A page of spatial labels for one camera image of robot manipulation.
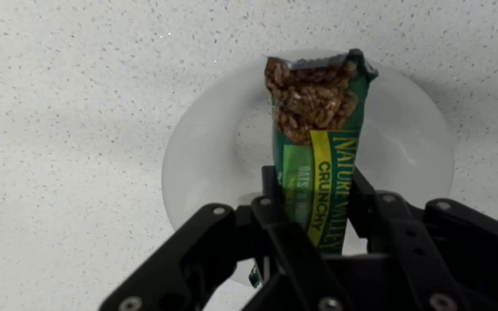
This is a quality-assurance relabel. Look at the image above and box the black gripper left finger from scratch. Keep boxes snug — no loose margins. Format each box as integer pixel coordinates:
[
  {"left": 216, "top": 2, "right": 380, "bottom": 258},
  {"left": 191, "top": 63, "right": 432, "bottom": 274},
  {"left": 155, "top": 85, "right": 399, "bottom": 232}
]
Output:
[{"left": 98, "top": 167, "right": 352, "bottom": 311}]

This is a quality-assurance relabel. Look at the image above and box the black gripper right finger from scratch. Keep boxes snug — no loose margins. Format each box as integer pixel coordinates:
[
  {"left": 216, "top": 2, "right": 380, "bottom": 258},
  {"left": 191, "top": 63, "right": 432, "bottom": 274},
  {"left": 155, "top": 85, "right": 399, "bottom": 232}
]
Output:
[{"left": 349, "top": 172, "right": 498, "bottom": 311}]

